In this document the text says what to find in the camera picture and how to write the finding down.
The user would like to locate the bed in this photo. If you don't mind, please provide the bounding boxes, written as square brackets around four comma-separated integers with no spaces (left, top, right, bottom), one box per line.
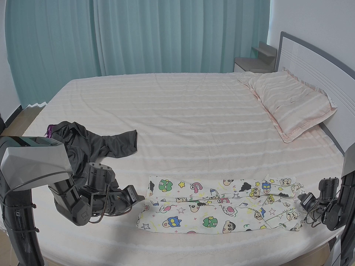
[21,32,355,266]

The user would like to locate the blue-green curtain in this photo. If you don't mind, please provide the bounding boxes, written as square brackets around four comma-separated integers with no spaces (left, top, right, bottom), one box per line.
[6,0,102,107]
[93,0,273,77]

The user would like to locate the purple satin garment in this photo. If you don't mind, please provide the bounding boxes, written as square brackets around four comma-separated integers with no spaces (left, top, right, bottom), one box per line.
[46,124,60,138]

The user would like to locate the white printed pyjama top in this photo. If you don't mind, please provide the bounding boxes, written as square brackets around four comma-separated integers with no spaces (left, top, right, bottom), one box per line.
[136,175,305,235]

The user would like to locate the black shirt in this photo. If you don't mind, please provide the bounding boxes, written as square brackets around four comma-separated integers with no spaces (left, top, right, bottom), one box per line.
[51,121,138,188]

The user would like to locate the pale pink striped pillow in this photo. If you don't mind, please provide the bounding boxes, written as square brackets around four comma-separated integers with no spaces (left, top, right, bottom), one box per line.
[238,68,338,143]

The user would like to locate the black cable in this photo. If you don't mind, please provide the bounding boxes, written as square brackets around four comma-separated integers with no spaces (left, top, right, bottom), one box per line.
[89,202,133,224]

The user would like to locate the grey bedside table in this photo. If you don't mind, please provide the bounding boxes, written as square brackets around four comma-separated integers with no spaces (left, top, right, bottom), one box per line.
[234,41,278,73]

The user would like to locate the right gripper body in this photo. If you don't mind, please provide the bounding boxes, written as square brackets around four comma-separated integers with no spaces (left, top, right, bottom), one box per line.
[300,192,319,213]

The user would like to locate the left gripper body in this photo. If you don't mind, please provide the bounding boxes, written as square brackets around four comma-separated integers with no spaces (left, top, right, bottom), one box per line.
[111,185,140,208]

